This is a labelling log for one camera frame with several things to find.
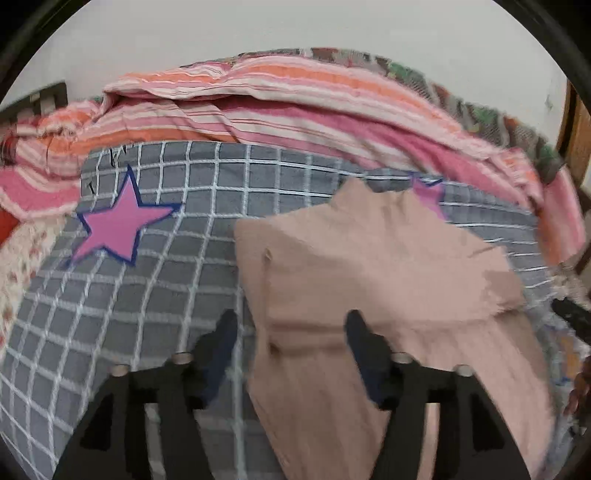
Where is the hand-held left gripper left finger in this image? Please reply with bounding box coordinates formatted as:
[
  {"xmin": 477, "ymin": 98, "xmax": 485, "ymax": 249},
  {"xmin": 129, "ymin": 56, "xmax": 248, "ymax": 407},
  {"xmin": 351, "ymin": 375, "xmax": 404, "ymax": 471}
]
[{"xmin": 53, "ymin": 309, "xmax": 238, "ymax": 480}]

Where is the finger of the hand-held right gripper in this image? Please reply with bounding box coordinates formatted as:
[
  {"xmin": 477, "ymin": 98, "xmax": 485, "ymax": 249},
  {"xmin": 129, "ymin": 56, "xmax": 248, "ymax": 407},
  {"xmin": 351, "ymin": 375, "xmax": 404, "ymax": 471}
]
[{"xmin": 551, "ymin": 298, "xmax": 591, "ymax": 342}]

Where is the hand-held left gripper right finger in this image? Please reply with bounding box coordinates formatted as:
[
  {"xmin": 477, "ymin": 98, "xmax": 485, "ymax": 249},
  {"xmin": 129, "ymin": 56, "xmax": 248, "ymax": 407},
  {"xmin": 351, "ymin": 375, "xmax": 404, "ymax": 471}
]
[{"xmin": 345, "ymin": 309, "xmax": 532, "ymax": 480}]

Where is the pink ribbed knit garment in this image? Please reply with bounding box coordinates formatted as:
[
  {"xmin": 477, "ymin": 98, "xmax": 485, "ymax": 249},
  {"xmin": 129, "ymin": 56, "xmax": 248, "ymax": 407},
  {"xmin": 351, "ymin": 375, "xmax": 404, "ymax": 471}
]
[{"xmin": 233, "ymin": 178, "xmax": 555, "ymax": 480}]

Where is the grey checked star blanket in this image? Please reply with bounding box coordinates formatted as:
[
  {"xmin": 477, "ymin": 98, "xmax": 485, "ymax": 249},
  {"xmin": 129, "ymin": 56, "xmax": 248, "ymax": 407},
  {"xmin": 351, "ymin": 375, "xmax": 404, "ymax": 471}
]
[{"xmin": 0, "ymin": 141, "xmax": 561, "ymax": 480}]

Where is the wooden door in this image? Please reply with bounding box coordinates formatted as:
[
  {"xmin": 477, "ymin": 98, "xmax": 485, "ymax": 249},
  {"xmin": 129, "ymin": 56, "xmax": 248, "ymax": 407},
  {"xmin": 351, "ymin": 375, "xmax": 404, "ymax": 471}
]
[{"xmin": 556, "ymin": 83, "xmax": 591, "ymax": 185}]

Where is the floral bed sheet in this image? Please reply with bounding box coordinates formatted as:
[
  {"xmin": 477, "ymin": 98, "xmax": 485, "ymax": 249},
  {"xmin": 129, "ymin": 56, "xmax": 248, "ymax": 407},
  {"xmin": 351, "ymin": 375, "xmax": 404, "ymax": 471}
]
[{"xmin": 0, "ymin": 215, "xmax": 70, "ymax": 347}]

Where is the pink orange striped quilt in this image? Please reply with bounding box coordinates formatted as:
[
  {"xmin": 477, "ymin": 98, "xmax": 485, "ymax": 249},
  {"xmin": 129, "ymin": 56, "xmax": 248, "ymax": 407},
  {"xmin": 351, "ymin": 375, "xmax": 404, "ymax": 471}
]
[{"xmin": 0, "ymin": 60, "xmax": 587, "ymax": 266}]

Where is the floral patchwork quilt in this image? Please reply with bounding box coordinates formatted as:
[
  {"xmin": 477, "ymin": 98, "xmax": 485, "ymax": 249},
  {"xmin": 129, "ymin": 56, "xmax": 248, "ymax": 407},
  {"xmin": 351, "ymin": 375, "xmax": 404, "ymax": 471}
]
[{"xmin": 309, "ymin": 46, "xmax": 566, "ymax": 185}]

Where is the red pillow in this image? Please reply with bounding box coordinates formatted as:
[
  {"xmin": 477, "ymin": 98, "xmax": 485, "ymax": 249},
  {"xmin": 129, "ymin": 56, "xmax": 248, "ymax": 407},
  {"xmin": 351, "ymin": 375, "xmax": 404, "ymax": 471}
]
[{"xmin": 0, "ymin": 210, "xmax": 21, "ymax": 245}]

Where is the dark wooden headboard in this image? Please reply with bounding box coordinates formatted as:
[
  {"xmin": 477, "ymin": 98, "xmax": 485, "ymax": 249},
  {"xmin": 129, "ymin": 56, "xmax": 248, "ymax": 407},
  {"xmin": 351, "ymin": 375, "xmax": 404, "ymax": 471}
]
[{"xmin": 0, "ymin": 80, "xmax": 70, "ymax": 125}]

